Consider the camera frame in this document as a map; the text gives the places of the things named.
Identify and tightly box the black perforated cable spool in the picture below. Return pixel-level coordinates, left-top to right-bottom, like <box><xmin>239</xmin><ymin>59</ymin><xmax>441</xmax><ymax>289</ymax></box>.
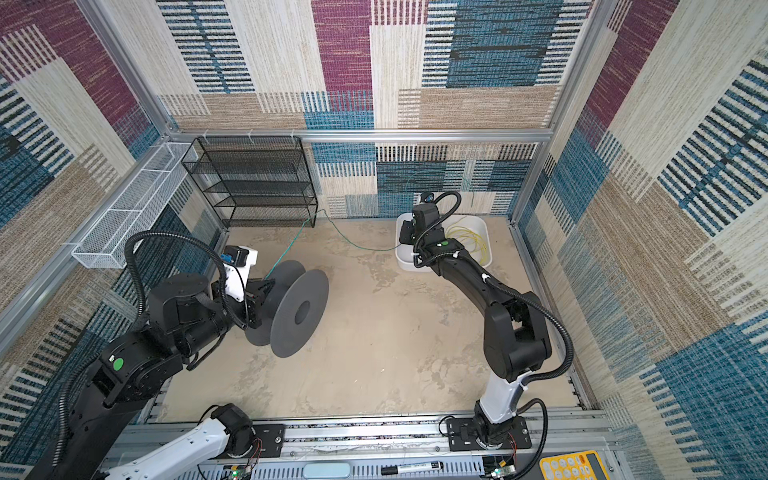
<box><xmin>245</xmin><ymin>260</ymin><xmax>329</xmax><ymax>358</ymax></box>

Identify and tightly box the green cable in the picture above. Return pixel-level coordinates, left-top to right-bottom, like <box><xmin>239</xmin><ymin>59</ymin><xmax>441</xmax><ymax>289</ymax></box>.
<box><xmin>263</xmin><ymin>176</ymin><xmax>481</xmax><ymax>282</ymax></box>

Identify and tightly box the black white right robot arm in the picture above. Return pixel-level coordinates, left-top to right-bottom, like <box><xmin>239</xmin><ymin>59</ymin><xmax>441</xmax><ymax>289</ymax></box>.
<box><xmin>399</xmin><ymin>191</ymin><xmax>561</xmax><ymax>449</ymax></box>

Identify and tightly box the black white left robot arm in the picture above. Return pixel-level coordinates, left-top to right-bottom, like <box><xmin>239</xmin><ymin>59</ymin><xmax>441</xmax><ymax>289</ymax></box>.
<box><xmin>28</xmin><ymin>274</ymin><xmax>274</xmax><ymax>479</ymax></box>

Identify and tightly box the white plastic tub left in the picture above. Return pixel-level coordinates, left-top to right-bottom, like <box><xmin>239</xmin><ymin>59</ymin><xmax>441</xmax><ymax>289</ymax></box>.
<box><xmin>395</xmin><ymin>213</ymin><xmax>427</xmax><ymax>273</ymax></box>

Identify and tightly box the white plastic tub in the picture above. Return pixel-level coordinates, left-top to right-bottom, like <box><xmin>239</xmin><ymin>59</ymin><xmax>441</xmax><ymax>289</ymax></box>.
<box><xmin>442</xmin><ymin>215</ymin><xmax>493</xmax><ymax>268</ymax></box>
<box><xmin>395</xmin><ymin>213</ymin><xmax>427</xmax><ymax>273</ymax></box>

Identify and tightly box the white plastic tub right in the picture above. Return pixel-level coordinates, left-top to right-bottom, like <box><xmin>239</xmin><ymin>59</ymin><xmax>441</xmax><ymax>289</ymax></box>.
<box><xmin>442</xmin><ymin>215</ymin><xmax>493</xmax><ymax>268</ymax></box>

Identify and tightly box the light blue label plate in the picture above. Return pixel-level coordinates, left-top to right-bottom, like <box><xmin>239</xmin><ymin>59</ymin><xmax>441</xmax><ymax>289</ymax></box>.
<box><xmin>302</xmin><ymin>461</ymin><xmax>352</xmax><ymax>480</ymax></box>

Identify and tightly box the black marker pen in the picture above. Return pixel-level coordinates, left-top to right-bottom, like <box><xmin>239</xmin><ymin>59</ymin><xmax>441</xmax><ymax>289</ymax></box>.
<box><xmin>380</xmin><ymin>461</ymin><xmax>444</xmax><ymax>476</ymax></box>

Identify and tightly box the yellow keypad pendant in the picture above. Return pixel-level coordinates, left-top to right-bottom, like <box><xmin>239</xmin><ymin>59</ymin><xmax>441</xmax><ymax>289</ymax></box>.
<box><xmin>538</xmin><ymin>450</ymin><xmax>610</xmax><ymax>480</ymax></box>

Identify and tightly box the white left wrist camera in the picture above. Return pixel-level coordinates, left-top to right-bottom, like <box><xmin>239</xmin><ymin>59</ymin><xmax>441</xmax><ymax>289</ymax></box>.
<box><xmin>221</xmin><ymin>245</ymin><xmax>258</xmax><ymax>302</ymax></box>

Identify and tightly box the yellow cable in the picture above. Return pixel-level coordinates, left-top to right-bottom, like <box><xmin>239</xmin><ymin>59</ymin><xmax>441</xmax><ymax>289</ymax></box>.
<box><xmin>446</xmin><ymin>224</ymin><xmax>486</xmax><ymax>265</ymax></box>

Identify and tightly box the black wire mesh shelf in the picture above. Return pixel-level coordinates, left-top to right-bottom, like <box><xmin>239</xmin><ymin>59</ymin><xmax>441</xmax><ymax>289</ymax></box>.
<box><xmin>181</xmin><ymin>136</ymin><xmax>319</xmax><ymax>228</ymax></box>

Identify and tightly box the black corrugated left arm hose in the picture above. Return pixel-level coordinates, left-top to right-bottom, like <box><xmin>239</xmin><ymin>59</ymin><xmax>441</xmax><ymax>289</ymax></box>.
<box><xmin>50</xmin><ymin>230</ymin><xmax>247</xmax><ymax>469</ymax></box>

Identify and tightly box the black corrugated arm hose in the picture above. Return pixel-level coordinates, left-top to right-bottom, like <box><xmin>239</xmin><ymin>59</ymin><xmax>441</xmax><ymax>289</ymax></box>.
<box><xmin>412</xmin><ymin>190</ymin><xmax>575</xmax><ymax>480</ymax></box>
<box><xmin>50</xmin><ymin>230</ymin><xmax>247</xmax><ymax>469</ymax></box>

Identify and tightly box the white wire mesh basket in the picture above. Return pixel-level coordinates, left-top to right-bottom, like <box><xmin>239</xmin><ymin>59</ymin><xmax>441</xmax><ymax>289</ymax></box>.
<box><xmin>72</xmin><ymin>142</ymin><xmax>189</xmax><ymax>269</ymax></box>

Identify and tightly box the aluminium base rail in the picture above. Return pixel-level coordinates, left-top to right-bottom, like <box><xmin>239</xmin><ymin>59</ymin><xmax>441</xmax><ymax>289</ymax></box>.
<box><xmin>102</xmin><ymin>407</ymin><xmax>632</xmax><ymax>479</ymax></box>

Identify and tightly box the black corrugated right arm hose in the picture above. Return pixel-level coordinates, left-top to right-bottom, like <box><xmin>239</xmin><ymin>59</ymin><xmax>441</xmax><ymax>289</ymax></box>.
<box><xmin>412</xmin><ymin>190</ymin><xmax>575</xmax><ymax>480</ymax></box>

